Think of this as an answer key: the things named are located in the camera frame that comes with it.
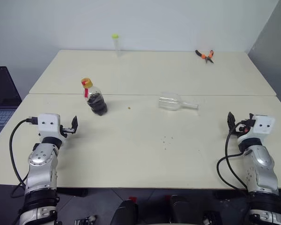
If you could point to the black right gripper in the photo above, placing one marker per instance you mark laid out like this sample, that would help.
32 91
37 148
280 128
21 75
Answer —
246 125

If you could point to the dark laptop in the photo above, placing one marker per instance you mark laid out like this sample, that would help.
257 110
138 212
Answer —
2 89

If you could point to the cola bottle with yellow cap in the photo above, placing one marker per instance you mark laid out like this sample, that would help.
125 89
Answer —
97 103

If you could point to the orange and black pliers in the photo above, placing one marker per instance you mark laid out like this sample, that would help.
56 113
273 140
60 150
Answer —
204 56

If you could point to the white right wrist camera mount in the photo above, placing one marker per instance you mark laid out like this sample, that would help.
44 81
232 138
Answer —
263 125

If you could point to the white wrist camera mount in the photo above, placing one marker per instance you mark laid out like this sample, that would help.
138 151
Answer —
48 123
263 125

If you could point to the clear wine glass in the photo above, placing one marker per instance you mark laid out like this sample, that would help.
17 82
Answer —
169 102

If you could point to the dark rounded shape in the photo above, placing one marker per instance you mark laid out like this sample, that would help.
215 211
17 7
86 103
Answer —
125 212
183 211

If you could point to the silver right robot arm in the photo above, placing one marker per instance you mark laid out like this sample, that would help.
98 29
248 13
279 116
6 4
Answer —
262 173

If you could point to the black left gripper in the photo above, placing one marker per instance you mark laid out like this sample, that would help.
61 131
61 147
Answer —
66 131

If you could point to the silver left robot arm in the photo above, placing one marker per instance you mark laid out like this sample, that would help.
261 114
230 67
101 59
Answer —
41 168

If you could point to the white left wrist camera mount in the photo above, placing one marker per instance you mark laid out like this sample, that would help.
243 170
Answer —
48 123

